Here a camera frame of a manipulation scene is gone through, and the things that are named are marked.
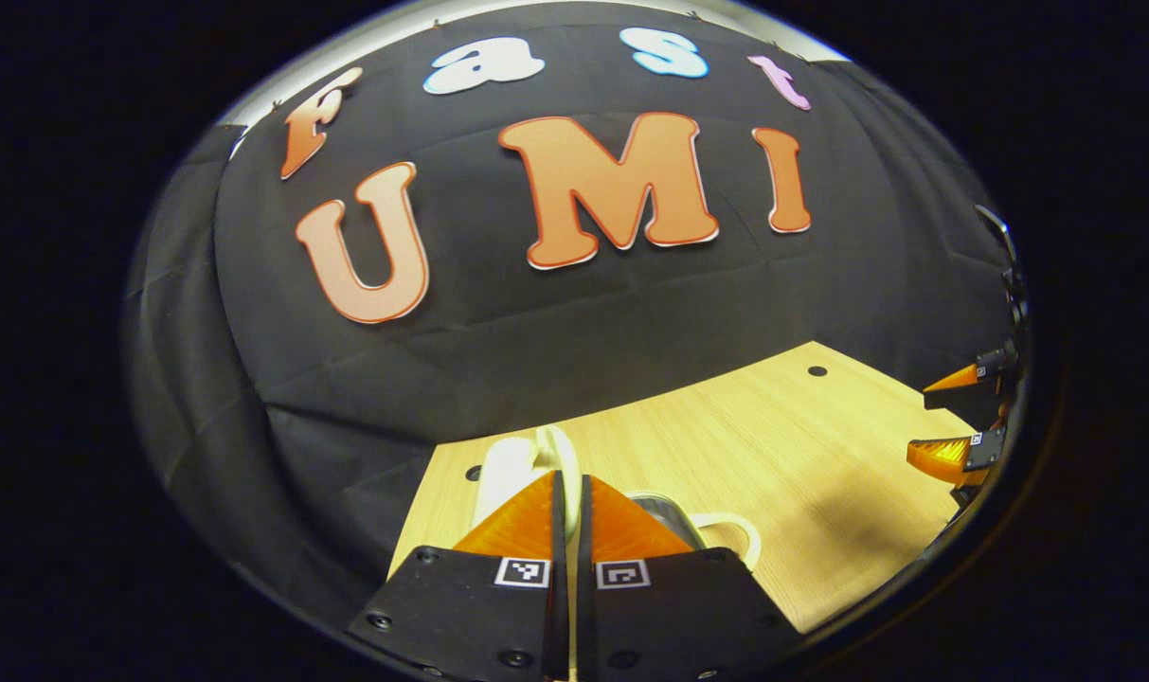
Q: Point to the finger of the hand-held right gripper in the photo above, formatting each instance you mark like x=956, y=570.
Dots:
x=996, y=365
x=986, y=453

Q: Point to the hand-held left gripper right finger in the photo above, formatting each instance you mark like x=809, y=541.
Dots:
x=678, y=616

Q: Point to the pale yellow suitcase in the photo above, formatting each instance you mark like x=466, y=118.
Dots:
x=508, y=474

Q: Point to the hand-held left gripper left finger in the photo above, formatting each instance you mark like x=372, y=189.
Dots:
x=460, y=616

